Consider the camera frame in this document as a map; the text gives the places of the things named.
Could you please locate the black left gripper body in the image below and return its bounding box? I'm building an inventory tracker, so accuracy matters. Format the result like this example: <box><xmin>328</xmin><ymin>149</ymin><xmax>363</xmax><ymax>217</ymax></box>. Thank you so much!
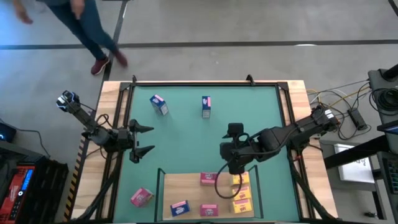
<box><xmin>118</xmin><ymin>119</ymin><xmax>138</xmax><ymax>154</ymax></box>

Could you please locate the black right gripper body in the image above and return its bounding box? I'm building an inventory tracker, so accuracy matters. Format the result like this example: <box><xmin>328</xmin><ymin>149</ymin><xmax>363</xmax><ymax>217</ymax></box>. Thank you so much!
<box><xmin>220</xmin><ymin>139</ymin><xmax>259</xmax><ymax>175</ymax></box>

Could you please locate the yellow cereal box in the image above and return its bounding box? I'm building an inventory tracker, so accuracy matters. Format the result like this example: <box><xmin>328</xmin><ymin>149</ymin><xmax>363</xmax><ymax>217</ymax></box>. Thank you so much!
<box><xmin>232</xmin><ymin>185</ymin><xmax>252</xmax><ymax>201</ymax></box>
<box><xmin>231</xmin><ymin>171</ymin><xmax>251</xmax><ymax>187</ymax></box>
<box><xmin>231</xmin><ymin>198</ymin><xmax>253</xmax><ymax>214</ymax></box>

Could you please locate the blue cereal box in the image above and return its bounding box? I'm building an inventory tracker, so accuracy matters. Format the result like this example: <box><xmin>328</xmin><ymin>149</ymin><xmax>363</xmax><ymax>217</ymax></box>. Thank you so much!
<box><xmin>149</xmin><ymin>94</ymin><xmax>169</xmax><ymax>116</ymax></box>
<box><xmin>170</xmin><ymin>200</ymin><xmax>191</xmax><ymax>218</ymax></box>
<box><xmin>201</xmin><ymin>95</ymin><xmax>211</xmax><ymax>119</ymax></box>

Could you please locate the pink cereal box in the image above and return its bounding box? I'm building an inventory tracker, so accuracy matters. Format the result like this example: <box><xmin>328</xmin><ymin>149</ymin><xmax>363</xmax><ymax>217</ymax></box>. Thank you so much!
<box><xmin>129</xmin><ymin>187</ymin><xmax>154</xmax><ymax>208</ymax></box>
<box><xmin>200</xmin><ymin>172</ymin><xmax>218</xmax><ymax>186</ymax></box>
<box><xmin>200</xmin><ymin>203</ymin><xmax>219</xmax><ymax>217</ymax></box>

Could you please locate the green table mat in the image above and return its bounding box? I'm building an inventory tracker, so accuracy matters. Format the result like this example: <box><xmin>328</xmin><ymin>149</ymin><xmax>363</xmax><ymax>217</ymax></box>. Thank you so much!
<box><xmin>113</xmin><ymin>85</ymin><xmax>301</xmax><ymax>223</ymax></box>

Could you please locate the yellow black hazard tape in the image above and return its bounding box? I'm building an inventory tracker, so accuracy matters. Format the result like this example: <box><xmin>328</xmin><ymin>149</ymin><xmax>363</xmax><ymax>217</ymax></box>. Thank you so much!
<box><xmin>63</xmin><ymin>111</ymin><xmax>93</xmax><ymax>222</ymax></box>

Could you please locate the black plastic crate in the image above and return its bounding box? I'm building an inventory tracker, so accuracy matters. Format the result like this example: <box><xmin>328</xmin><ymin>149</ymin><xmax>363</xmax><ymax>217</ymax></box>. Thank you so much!
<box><xmin>23</xmin><ymin>155</ymin><xmax>70</xmax><ymax>224</ymax></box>

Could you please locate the person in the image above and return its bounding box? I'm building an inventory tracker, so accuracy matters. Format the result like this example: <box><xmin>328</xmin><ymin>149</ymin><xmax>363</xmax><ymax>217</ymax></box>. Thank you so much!
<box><xmin>12</xmin><ymin>0</ymin><xmax>129</xmax><ymax>76</ymax></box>

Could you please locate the black metal beam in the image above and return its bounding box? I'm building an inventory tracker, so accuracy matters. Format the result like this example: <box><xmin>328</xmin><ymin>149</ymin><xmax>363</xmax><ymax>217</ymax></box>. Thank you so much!
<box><xmin>323</xmin><ymin>134</ymin><xmax>391</xmax><ymax>170</ymax></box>

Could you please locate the black device with blue light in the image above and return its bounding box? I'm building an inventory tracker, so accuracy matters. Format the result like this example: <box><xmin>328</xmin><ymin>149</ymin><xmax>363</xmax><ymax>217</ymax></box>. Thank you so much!
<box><xmin>0</xmin><ymin>121</ymin><xmax>17</xmax><ymax>143</ymax></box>

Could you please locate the white board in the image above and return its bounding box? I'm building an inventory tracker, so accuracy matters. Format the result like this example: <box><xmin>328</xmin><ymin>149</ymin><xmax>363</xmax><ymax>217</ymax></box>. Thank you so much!
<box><xmin>334</xmin><ymin>143</ymin><xmax>376</xmax><ymax>184</ymax></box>

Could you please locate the red electronic device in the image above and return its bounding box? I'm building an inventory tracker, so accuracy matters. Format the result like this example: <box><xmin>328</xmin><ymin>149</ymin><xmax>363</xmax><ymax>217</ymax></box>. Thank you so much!
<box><xmin>0</xmin><ymin>164</ymin><xmax>35</xmax><ymax>224</ymax></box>

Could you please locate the black power adapter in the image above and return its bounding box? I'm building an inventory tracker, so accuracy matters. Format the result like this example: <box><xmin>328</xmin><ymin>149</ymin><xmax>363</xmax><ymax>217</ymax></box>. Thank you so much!
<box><xmin>347</xmin><ymin>107</ymin><xmax>368</xmax><ymax>131</ymax></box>

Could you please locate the person's hand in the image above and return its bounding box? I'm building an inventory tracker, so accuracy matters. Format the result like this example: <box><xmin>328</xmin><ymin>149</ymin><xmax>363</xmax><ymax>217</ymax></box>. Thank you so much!
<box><xmin>12</xmin><ymin>0</ymin><xmax>34</xmax><ymax>25</ymax></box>
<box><xmin>70</xmin><ymin>0</ymin><xmax>86</xmax><ymax>21</ymax></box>

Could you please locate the grey cart top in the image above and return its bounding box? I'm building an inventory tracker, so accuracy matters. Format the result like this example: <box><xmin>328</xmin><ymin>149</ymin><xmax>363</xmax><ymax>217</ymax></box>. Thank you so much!
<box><xmin>368</xmin><ymin>68</ymin><xmax>398</xmax><ymax>125</ymax></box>

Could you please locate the dark keyboard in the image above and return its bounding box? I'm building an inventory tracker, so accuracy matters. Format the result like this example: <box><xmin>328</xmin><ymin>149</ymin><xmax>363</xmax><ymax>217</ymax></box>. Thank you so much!
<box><xmin>381</xmin><ymin>157</ymin><xmax>398</xmax><ymax>194</ymax></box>

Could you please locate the tablet with blue screen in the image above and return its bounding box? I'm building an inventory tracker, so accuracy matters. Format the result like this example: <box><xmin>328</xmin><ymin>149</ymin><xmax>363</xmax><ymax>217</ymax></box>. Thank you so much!
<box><xmin>377</xmin><ymin>122</ymin><xmax>398</xmax><ymax>135</ymax></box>

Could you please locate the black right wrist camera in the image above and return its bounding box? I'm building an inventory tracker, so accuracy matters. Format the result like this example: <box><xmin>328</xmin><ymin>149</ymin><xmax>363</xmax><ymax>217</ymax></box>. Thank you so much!
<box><xmin>222</xmin><ymin>123</ymin><xmax>246</xmax><ymax>139</ymax></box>

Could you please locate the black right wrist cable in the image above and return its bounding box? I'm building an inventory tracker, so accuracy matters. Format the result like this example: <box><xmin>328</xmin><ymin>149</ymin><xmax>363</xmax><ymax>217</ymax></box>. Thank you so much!
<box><xmin>214</xmin><ymin>160</ymin><xmax>243</xmax><ymax>200</ymax></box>

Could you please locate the wooden shelf with black frame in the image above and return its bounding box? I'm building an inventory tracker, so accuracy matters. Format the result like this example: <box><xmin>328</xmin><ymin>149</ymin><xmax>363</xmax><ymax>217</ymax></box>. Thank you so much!
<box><xmin>154</xmin><ymin>164</ymin><xmax>264</xmax><ymax>222</ymax></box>

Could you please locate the black metal table frame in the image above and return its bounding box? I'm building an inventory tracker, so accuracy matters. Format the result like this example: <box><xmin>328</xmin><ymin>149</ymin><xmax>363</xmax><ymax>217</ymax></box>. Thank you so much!
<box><xmin>71</xmin><ymin>74</ymin><xmax>340</xmax><ymax>224</ymax></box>

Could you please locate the thin black device cable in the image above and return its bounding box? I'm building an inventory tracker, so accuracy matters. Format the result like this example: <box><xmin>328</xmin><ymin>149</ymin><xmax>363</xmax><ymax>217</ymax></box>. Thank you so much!
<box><xmin>15</xmin><ymin>128</ymin><xmax>51</xmax><ymax>159</ymax></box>

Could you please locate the black floor cable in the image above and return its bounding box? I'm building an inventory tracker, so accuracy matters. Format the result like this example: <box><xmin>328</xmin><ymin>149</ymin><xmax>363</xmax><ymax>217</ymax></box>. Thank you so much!
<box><xmin>306</xmin><ymin>79</ymin><xmax>374</xmax><ymax>141</ymax></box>

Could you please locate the yellow cable with plug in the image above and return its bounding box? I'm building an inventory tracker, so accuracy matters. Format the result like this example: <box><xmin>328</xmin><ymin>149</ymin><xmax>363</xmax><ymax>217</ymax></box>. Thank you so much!
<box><xmin>306</xmin><ymin>85</ymin><xmax>371</xmax><ymax>125</ymax></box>

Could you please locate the coiled black cable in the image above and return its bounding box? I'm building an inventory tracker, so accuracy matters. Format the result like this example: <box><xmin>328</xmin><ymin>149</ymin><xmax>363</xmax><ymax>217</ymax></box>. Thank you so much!
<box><xmin>369</xmin><ymin>88</ymin><xmax>398</xmax><ymax>112</ymax></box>

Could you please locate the black round post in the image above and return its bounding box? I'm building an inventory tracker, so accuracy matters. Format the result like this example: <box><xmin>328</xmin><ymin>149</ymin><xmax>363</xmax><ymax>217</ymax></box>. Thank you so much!
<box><xmin>381</xmin><ymin>63</ymin><xmax>398</xmax><ymax>81</ymax></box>

